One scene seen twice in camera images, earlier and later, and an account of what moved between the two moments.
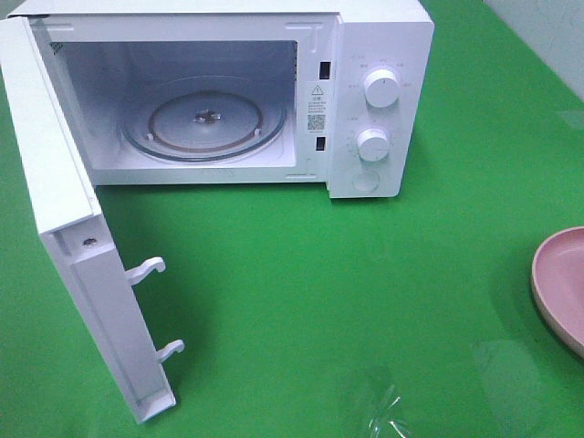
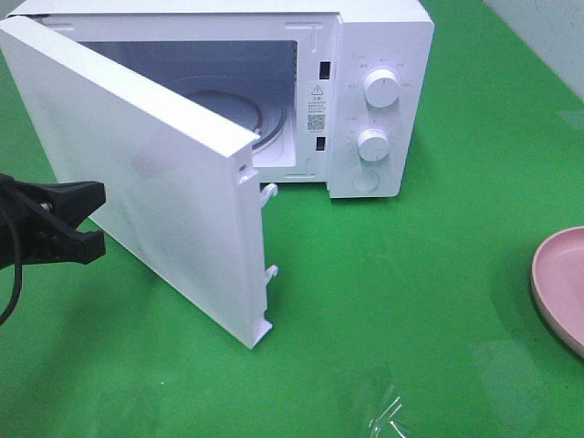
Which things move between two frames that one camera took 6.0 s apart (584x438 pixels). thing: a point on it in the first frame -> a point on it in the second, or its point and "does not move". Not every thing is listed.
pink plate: [557, 282] does not move
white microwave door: [75, 230] -> [177, 196]
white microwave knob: [372, 144] does not move
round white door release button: [365, 181] does not move
